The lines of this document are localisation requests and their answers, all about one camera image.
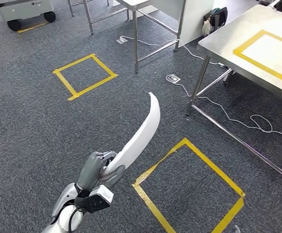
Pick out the stainless steel workbench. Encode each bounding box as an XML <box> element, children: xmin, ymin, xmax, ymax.
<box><xmin>186</xmin><ymin>3</ymin><xmax>282</xmax><ymax>187</ymax></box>

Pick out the thin white cable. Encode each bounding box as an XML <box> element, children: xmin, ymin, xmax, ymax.
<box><xmin>120</xmin><ymin>34</ymin><xmax>228</xmax><ymax>68</ymax></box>
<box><xmin>166</xmin><ymin>74</ymin><xmax>282</xmax><ymax>140</ymax></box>

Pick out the white wheeled robot cart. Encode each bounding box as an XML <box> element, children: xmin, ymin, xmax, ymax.
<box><xmin>0</xmin><ymin>0</ymin><xmax>57</xmax><ymax>32</ymax></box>

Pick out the stainless steel table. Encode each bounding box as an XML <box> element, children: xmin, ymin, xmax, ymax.
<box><xmin>82</xmin><ymin>0</ymin><xmax>188</xmax><ymax>75</ymax></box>

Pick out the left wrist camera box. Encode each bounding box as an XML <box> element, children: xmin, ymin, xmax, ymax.
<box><xmin>75</xmin><ymin>184</ymin><xmax>114</xmax><ymax>215</ymax></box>

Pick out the yellow floor tape square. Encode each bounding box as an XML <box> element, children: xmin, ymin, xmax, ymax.
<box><xmin>132</xmin><ymin>137</ymin><xmax>246</xmax><ymax>233</ymax></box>

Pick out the steel table frame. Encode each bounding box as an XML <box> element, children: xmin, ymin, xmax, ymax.
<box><xmin>67</xmin><ymin>0</ymin><xmax>85</xmax><ymax>17</ymax></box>

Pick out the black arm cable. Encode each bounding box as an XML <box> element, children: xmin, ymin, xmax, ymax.
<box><xmin>68</xmin><ymin>207</ymin><xmax>79</xmax><ymax>233</ymax></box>

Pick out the yellow tape on workbench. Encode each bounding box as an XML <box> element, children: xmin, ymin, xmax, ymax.
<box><xmin>233</xmin><ymin>29</ymin><xmax>282</xmax><ymax>88</ymax></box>

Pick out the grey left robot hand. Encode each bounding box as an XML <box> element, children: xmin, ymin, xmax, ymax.
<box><xmin>76</xmin><ymin>150</ymin><xmax>126</xmax><ymax>193</ymax></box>

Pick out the yellow floor tape strip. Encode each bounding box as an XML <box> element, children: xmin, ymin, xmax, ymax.
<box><xmin>17</xmin><ymin>21</ymin><xmax>50</xmax><ymax>34</ymax></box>

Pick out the white fluffy bag charm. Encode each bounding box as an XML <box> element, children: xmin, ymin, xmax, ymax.
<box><xmin>202</xmin><ymin>17</ymin><xmax>214</xmax><ymax>37</ymax></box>

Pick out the black backpack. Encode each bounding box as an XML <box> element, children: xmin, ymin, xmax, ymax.
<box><xmin>203</xmin><ymin>7</ymin><xmax>228</xmax><ymax>36</ymax></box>

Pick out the white curved plastic part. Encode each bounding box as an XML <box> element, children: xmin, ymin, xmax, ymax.
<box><xmin>101</xmin><ymin>92</ymin><xmax>161</xmax><ymax>178</ymax></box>

